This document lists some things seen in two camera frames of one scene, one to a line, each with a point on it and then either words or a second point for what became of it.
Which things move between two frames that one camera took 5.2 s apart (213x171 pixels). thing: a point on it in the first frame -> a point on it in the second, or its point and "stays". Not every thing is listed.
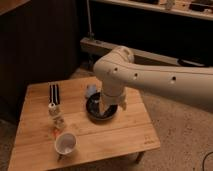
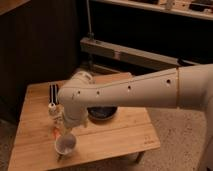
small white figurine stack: (56, 115) stays
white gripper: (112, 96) -> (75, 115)
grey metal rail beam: (98, 47) stays
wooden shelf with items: (202, 9) stays
